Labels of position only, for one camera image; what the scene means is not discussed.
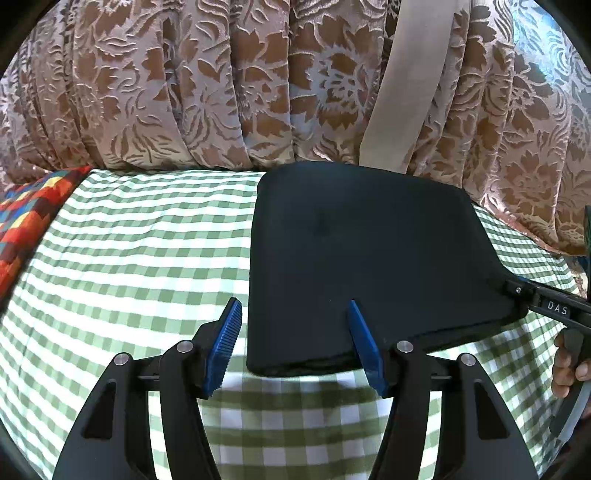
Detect black pants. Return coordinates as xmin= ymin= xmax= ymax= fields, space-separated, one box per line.
xmin=246 ymin=162 xmax=527 ymax=377

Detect person's right hand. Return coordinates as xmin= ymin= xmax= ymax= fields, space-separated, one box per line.
xmin=551 ymin=332 xmax=575 ymax=399

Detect brown floral curtain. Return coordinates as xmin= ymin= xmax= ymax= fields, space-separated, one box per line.
xmin=1 ymin=1 xmax=590 ymax=255

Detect colorful patchwork blanket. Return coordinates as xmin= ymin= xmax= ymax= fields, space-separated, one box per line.
xmin=0 ymin=166 xmax=92 ymax=299

